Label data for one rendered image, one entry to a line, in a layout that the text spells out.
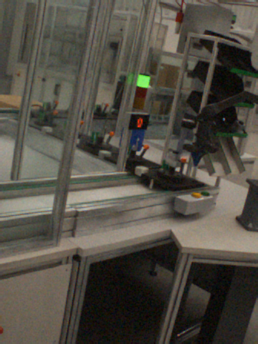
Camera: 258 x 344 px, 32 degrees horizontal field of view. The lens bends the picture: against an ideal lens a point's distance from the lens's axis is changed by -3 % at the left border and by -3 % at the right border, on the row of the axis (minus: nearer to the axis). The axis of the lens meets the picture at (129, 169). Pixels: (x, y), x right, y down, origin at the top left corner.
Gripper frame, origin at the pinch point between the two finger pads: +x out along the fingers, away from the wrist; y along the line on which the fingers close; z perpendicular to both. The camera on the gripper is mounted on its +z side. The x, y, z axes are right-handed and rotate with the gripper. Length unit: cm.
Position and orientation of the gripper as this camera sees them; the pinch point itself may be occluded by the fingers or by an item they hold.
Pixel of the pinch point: (196, 159)
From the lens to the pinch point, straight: 211.2
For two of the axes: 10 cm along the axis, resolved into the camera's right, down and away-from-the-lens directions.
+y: 6.8, -0.5, 7.3
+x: -2.0, 9.5, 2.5
